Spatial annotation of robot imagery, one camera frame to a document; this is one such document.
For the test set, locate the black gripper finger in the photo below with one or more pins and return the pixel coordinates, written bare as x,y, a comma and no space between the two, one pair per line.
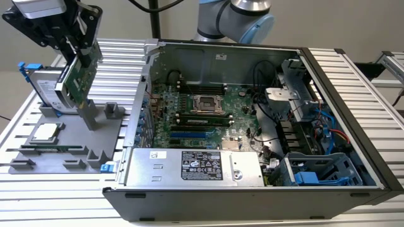
18,21
90,26

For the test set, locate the Nvidia Quadro graphics card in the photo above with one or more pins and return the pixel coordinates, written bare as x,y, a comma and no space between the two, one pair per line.
78,80

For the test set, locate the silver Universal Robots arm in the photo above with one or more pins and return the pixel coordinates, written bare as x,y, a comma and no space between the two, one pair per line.
226,21

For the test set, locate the black upright pole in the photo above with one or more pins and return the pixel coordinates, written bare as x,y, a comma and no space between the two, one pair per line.
153,23

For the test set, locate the hard disk in blue carrier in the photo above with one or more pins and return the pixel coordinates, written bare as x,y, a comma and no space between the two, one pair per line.
40,87

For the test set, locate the black RAM slot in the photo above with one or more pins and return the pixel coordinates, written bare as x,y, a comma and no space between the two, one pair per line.
205,84
205,92
205,117
205,87
205,114

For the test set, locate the silver CPU chip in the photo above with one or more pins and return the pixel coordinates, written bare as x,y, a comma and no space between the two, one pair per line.
46,131

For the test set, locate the CPU socket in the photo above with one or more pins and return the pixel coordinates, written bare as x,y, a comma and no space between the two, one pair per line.
205,102

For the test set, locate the green RAM stick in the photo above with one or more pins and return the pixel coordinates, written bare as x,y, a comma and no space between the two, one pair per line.
62,149
201,121

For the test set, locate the round coin cell battery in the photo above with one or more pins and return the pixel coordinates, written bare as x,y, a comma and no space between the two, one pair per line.
241,93

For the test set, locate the short black expansion slot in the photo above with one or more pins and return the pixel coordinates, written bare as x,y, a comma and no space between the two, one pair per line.
174,142

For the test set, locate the blue expansion slot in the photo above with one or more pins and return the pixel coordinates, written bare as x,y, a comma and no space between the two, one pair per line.
189,136

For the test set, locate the grey plastic parts rack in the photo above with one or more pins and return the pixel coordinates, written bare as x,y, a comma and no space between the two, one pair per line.
46,163

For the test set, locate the green motherboard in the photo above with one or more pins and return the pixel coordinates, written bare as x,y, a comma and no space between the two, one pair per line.
240,113

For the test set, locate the blue plastic case latch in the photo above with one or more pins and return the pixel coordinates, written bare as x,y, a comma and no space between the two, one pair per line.
105,168

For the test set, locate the silver power supply unit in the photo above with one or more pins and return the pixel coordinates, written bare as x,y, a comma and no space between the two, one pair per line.
164,175

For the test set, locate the silver chipset heatsink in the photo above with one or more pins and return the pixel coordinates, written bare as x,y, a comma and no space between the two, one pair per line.
232,145

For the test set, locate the grey metal disk bay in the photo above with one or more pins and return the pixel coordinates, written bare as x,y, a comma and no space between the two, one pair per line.
293,78

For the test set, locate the black plastic fan shroud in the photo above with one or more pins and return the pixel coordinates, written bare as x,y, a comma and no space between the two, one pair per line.
293,137

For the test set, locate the open black PC case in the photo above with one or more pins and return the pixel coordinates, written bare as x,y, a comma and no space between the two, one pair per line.
220,203

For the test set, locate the blue plastic cage latch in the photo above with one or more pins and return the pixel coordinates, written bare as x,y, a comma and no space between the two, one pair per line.
304,178

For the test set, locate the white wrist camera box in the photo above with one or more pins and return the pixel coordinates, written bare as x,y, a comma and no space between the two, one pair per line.
40,8

